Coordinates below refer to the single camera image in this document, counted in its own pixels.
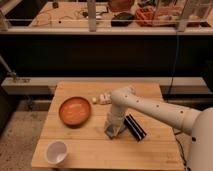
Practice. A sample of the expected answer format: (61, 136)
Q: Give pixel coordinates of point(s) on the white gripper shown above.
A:
(113, 123)

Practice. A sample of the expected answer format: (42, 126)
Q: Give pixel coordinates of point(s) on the white cup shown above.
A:
(56, 152)

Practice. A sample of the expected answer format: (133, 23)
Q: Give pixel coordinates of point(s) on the orange bowl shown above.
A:
(75, 111)

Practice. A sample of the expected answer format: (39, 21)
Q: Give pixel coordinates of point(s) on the metal clamp bracket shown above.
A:
(11, 74)

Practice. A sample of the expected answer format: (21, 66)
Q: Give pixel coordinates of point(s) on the orange crate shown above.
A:
(147, 17)

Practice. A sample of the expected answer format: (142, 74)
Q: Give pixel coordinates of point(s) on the black rectangular block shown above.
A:
(133, 126)

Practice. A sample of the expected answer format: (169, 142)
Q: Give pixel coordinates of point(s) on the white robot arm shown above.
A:
(195, 123)

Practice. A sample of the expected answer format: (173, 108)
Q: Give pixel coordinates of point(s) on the black bag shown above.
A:
(122, 19)

